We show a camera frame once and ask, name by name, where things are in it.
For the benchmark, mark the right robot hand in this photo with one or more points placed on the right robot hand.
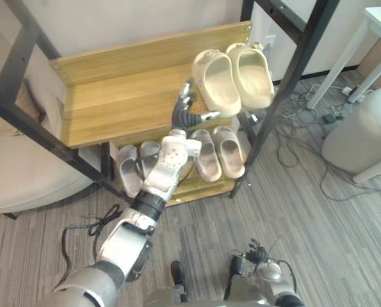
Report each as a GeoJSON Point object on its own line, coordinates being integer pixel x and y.
{"type": "Point", "coordinates": [258, 252]}

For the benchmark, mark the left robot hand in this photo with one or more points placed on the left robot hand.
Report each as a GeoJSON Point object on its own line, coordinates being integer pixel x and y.
{"type": "Point", "coordinates": [181, 116]}

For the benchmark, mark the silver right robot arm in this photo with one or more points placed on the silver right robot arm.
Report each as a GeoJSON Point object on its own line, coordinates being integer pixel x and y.
{"type": "Point", "coordinates": [267, 278]}

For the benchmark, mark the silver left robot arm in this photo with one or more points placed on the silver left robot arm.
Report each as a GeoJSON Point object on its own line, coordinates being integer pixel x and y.
{"type": "Point", "coordinates": [164, 169]}

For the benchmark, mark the wooden shoe rack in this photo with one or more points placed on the wooden shoe rack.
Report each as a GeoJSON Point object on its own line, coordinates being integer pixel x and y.
{"type": "Point", "coordinates": [119, 96]}

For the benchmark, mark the beige foam slipper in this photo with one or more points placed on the beige foam slipper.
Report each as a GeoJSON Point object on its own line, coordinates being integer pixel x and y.
{"type": "Point", "coordinates": [217, 86]}
{"type": "Point", "coordinates": [252, 76]}

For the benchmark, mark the pink beige slipper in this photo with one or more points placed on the pink beige slipper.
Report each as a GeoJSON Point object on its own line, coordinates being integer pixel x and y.
{"type": "Point", "coordinates": [207, 160]}
{"type": "Point", "coordinates": [230, 153]}

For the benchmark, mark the grey slipper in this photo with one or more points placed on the grey slipper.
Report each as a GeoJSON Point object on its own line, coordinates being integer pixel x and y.
{"type": "Point", "coordinates": [127, 172]}
{"type": "Point", "coordinates": [148, 156]}

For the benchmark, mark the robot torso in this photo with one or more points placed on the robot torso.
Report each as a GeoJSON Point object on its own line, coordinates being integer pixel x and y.
{"type": "Point", "coordinates": [177, 297]}

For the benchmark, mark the black power adapter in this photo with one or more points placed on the black power adapter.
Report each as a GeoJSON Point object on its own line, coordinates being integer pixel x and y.
{"type": "Point", "coordinates": [330, 118]}

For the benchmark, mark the white armchair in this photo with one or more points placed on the white armchair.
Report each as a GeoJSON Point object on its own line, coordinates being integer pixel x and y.
{"type": "Point", "coordinates": [23, 172]}

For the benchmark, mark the white power strip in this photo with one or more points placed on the white power strip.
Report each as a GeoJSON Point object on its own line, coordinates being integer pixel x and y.
{"type": "Point", "coordinates": [353, 92]}

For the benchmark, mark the white table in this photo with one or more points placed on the white table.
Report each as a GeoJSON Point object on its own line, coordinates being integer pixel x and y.
{"type": "Point", "coordinates": [380, 22]}

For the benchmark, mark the black metal frame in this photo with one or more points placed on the black metal frame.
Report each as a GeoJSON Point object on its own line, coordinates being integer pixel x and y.
{"type": "Point", "coordinates": [23, 105]}

